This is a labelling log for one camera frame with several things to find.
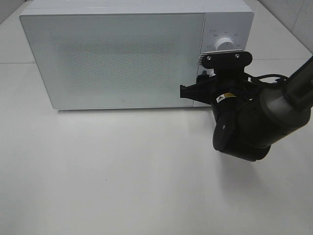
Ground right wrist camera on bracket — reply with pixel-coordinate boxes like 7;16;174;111
199;50;253;71

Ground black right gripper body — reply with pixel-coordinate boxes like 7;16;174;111
179;68;257;108

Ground white microwave oven body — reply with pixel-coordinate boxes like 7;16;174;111
22;0;255;114

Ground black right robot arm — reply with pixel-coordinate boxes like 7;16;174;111
180;51;313;162

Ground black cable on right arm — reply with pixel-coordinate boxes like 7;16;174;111
246;74;291;85

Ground white microwave door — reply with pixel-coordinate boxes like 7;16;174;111
20;13;204;110

